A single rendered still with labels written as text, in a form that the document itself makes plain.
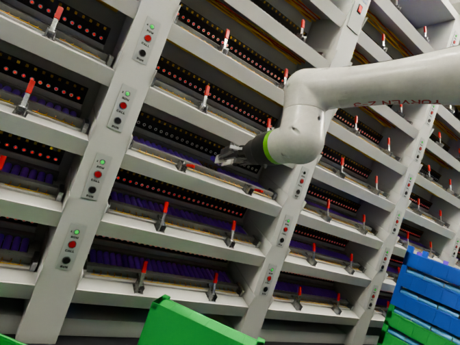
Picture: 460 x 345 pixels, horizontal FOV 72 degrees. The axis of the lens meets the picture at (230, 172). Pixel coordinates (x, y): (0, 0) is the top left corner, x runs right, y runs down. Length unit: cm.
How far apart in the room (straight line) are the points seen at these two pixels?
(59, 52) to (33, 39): 6
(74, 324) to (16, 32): 77
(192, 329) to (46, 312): 38
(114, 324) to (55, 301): 21
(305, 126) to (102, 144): 52
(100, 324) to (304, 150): 78
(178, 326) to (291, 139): 54
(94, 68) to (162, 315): 65
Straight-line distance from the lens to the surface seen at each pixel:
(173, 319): 89
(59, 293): 99
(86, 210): 92
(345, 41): 140
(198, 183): 100
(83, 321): 108
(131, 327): 113
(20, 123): 89
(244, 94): 130
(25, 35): 91
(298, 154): 73
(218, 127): 101
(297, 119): 74
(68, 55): 90
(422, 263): 144
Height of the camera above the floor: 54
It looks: 3 degrees up
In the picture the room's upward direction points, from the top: 19 degrees clockwise
